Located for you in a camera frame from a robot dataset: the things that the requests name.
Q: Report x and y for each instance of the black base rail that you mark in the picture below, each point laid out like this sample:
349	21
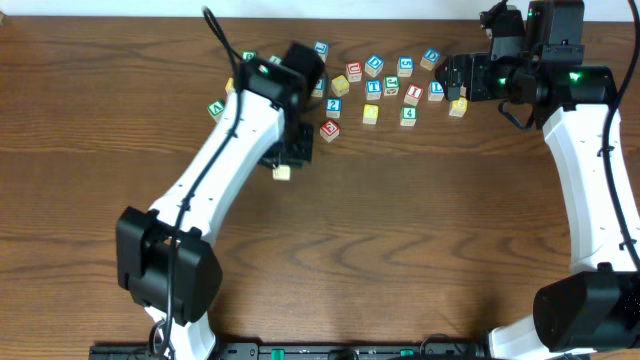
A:
432	350

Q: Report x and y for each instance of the blue T block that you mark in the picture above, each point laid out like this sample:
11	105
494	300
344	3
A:
373	89

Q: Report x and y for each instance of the green A block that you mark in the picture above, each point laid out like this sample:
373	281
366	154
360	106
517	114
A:
216	109

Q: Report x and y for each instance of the blue J block top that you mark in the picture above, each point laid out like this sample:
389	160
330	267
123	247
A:
321	48

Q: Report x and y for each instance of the red I block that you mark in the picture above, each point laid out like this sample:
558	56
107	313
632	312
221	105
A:
413	94

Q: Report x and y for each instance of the red U block top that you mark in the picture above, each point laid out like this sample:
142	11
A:
353	71

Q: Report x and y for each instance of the green J block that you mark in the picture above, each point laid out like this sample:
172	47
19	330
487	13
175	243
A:
391	85

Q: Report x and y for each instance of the blue S block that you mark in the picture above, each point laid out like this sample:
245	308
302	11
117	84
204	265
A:
405	66

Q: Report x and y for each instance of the blue D block centre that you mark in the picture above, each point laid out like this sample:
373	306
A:
374	65

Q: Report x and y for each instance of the yellow O block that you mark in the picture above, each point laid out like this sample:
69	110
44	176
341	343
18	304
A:
340	86

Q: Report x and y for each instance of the blue d block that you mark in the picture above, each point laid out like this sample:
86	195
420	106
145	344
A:
374	65
430	59

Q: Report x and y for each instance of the green L block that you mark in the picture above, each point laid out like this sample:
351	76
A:
275	60

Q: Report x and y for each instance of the yellow C block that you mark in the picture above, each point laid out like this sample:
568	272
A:
282	173

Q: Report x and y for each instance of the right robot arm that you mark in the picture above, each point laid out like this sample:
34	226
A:
596	308

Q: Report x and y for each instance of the yellow G block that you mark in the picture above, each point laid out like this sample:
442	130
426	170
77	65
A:
458	107

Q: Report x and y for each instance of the yellow block centre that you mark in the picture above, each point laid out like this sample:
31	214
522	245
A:
370	114

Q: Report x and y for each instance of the blue L block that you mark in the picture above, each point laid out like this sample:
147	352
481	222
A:
435	91

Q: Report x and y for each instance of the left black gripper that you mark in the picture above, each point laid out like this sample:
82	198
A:
293	151

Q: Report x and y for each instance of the yellow X block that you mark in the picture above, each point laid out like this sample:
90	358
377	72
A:
229	87

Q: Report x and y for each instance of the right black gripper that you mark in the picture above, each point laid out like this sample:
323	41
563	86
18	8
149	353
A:
451	76

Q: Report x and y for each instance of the blue D block right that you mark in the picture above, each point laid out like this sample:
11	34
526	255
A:
430	59

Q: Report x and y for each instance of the red 3 block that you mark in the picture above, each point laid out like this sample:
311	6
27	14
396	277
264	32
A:
329	130

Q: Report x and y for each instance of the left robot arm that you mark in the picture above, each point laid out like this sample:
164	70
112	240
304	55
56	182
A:
165	256

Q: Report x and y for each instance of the blue P block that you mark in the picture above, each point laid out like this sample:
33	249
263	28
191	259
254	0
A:
318	90

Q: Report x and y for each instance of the green 4 block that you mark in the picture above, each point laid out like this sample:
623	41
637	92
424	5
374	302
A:
408	116

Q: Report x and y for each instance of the blue 2 block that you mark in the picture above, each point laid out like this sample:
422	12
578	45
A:
333	108

